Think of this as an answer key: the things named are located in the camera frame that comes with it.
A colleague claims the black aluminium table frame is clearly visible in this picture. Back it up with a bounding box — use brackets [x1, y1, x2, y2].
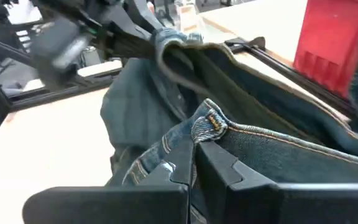
[0, 36, 358, 121]

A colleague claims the red plastic laundry bin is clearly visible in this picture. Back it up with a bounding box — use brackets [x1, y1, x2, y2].
[293, 0, 358, 99]

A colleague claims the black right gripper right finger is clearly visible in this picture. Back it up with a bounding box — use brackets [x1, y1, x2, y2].
[196, 141, 358, 224]

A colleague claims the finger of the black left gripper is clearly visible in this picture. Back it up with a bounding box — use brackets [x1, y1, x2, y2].
[125, 0, 164, 41]

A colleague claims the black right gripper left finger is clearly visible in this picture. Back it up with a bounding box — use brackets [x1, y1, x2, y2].
[22, 136, 195, 224]

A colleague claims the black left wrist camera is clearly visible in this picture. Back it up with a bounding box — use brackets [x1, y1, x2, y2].
[29, 17, 91, 90]

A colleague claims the beige side table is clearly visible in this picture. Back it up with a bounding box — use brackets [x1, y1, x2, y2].
[197, 0, 310, 65]

